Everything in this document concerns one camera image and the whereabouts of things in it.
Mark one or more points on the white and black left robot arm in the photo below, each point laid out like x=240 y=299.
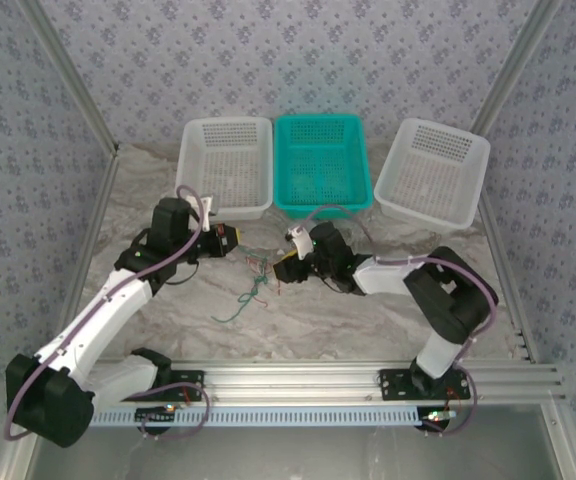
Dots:
x=98 y=320

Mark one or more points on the white perforated plastic basket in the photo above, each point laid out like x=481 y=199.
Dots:
x=428 y=185
x=228 y=165

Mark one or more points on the teal perforated plastic basket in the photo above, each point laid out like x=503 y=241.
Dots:
x=318 y=165

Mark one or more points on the grey metal panel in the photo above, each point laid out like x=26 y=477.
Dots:
x=293 y=455

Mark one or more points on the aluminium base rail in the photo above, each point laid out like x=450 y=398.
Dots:
x=293 y=380

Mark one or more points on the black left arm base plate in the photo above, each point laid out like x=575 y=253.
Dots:
x=190 y=380

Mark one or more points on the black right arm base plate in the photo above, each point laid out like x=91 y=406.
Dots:
x=393 y=385

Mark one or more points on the aluminium frame post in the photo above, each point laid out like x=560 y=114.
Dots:
x=516 y=65
x=72 y=75

